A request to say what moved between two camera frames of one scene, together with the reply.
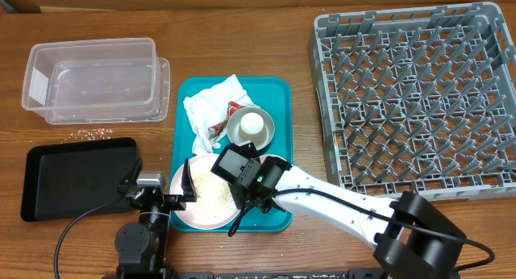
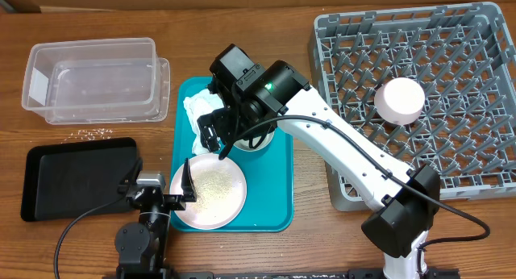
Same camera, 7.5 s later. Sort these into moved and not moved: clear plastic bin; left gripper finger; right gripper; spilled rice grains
Moved: right gripper
Not moved: spilled rice grains; left gripper finger; clear plastic bin
